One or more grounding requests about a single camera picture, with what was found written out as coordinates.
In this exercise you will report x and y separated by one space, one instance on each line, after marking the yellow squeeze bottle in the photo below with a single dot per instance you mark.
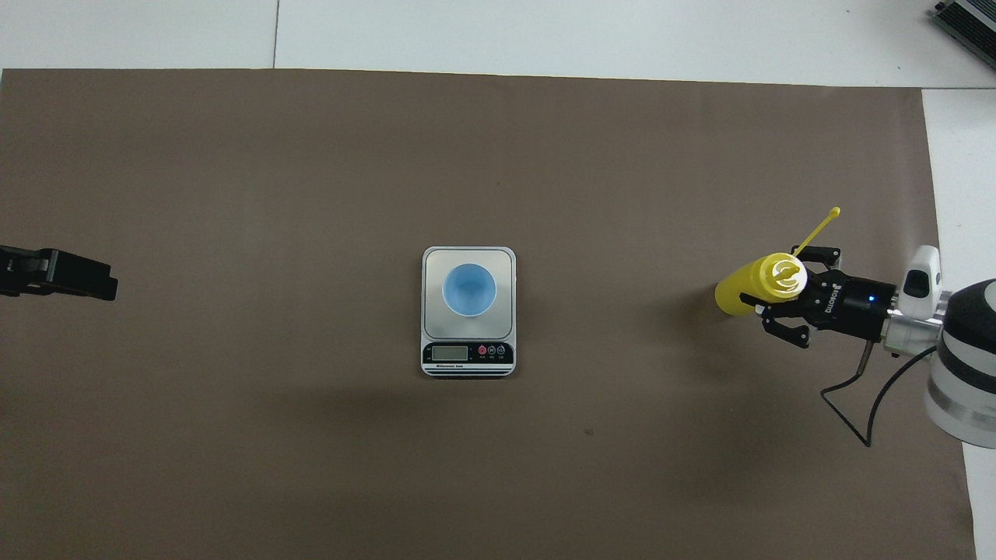
739 292

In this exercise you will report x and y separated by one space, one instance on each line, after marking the light blue plastic cup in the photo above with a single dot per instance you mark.
469 289

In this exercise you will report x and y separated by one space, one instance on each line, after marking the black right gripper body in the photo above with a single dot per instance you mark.
852 305

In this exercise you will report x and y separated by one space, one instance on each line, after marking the silver digital kitchen scale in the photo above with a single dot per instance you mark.
467 365

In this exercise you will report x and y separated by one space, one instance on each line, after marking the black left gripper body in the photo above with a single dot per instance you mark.
19 280

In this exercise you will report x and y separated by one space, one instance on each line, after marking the brown paper mat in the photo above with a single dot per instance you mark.
311 194

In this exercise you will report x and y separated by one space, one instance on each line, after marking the grey ribbed metal device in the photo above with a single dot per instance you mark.
976 23

